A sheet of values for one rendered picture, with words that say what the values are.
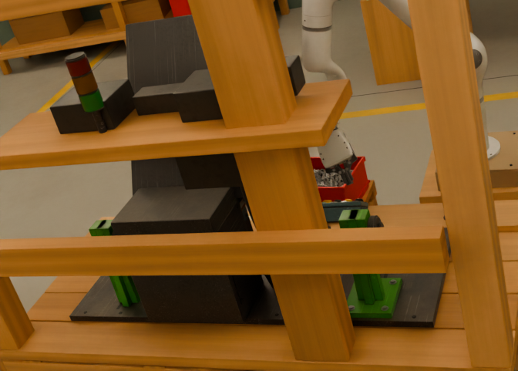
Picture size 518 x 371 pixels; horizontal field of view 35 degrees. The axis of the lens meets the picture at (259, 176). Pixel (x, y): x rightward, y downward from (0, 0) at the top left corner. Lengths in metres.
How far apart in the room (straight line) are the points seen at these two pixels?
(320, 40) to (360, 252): 0.87
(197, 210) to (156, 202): 0.15
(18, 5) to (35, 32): 6.69
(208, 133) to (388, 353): 0.71
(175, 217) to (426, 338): 0.70
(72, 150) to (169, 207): 0.37
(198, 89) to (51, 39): 6.72
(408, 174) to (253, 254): 2.80
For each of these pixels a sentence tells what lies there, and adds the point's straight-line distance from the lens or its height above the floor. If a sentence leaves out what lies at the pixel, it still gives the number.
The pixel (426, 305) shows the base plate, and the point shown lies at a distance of 2.16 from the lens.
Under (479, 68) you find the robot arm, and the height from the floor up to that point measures 1.25.
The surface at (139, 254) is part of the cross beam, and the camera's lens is 2.01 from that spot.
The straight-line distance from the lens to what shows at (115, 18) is 8.09.
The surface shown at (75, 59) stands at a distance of 1.90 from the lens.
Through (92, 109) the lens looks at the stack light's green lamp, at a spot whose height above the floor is 1.61.
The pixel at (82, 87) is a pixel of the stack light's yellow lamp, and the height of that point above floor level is 1.67.
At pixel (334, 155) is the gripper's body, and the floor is 1.10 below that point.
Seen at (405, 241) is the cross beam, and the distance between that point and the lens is 1.74.
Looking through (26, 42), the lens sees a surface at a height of 0.27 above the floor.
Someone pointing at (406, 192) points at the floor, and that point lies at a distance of 4.44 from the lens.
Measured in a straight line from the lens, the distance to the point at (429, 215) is 2.50.
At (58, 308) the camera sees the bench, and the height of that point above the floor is 0.88.
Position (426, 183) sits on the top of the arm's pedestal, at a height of 0.85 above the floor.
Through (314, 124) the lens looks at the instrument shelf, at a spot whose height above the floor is 1.54.
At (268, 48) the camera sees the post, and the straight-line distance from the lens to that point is 1.67.
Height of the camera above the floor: 2.23
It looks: 27 degrees down
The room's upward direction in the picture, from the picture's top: 16 degrees counter-clockwise
